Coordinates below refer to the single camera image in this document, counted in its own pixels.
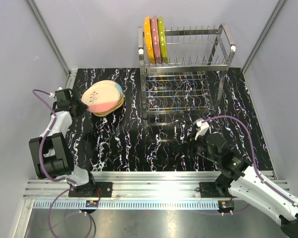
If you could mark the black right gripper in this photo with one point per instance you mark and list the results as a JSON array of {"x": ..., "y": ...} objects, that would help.
[{"x": 193, "y": 143}]

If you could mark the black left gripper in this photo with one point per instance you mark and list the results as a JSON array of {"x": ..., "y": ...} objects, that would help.
[{"x": 83, "y": 107}]

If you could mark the beige pink leaf plate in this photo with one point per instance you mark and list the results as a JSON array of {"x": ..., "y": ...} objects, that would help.
[{"x": 99, "y": 97}]

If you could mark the orange dotted scalloped plate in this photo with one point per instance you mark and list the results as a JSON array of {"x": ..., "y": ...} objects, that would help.
[{"x": 148, "y": 40}]

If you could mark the pink dotted scalloped plate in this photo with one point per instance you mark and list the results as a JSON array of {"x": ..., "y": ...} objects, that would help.
[{"x": 155, "y": 40}]

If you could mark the yellow-green dotted scalloped plate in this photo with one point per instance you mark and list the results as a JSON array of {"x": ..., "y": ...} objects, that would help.
[{"x": 162, "y": 40}]

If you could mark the beige blue leaf plate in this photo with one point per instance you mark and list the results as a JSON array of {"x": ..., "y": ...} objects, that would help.
[{"x": 118, "y": 95}]

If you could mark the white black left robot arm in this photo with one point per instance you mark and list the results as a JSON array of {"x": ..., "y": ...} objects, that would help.
[{"x": 50, "y": 153}]

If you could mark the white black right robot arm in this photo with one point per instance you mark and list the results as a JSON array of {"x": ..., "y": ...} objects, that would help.
[{"x": 239, "y": 178}]

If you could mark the tan plates under leaf plate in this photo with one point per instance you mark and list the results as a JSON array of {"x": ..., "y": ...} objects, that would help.
[{"x": 114, "y": 109}]

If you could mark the stainless steel dish rack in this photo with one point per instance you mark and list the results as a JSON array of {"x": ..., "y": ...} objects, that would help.
[{"x": 192, "y": 79}]

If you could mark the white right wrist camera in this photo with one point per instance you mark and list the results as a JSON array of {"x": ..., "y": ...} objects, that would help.
[{"x": 202, "y": 127}]

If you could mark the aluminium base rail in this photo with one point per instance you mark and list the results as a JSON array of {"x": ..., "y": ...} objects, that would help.
[{"x": 140, "y": 185}]

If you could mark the white slotted cable duct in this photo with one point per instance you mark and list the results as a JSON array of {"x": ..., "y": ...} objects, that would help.
[{"x": 127, "y": 204}]

